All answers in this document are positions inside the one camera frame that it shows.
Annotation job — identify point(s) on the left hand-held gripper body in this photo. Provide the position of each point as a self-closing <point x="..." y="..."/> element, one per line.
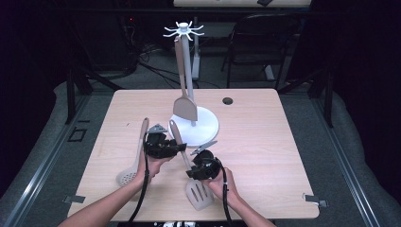
<point x="157" y="145"/>

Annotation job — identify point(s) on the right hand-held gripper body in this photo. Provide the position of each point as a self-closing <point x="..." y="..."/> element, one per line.
<point x="208" y="164"/>

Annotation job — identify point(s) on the person's left hand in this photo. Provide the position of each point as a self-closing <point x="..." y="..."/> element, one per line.
<point x="154" y="168"/>

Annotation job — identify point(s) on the person's right hand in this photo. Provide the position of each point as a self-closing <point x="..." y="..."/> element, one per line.
<point x="220" y="187"/>

